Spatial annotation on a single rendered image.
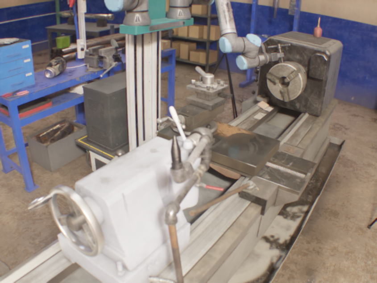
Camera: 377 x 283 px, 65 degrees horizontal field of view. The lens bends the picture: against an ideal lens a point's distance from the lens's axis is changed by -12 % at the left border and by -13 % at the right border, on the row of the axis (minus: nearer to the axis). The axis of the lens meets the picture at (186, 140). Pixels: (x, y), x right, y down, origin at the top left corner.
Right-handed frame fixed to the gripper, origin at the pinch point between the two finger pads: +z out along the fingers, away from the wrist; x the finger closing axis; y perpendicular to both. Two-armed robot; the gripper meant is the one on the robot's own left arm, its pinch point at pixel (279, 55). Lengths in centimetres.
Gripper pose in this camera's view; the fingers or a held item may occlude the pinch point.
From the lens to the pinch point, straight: 219.2
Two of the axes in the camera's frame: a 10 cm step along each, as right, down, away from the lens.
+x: 4.8, 1.3, -8.7
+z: 8.5, -2.9, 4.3
